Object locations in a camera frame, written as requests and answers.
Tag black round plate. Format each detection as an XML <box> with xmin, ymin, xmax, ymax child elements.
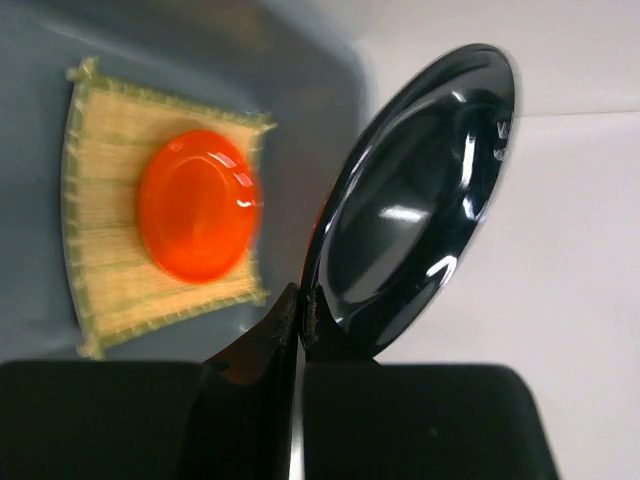
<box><xmin>299</xmin><ymin>43</ymin><xmax>517</xmax><ymax>357</ymax></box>

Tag bamboo woven mat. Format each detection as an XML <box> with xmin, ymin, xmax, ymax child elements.
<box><xmin>61</xmin><ymin>57</ymin><xmax>274</xmax><ymax>359</ymax></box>

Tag orange plastic plate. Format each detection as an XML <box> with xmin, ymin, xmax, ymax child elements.
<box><xmin>136</xmin><ymin>129</ymin><xmax>263</xmax><ymax>284</ymax></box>

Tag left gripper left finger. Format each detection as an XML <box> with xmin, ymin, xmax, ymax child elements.
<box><xmin>1</xmin><ymin>284</ymin><xmax>298</xmax><ymax>479</ymax></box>

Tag grey plastic bin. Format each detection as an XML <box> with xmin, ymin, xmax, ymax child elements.
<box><xmin>1</xmin><ymin>1</ymin><xmax>367</xmax><ymax>361</ymax></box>

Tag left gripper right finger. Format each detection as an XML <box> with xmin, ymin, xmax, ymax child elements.
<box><xmin>302</xmin><ymin>288</ymin><xmax>559</xmax><ymax>479</ymax></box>

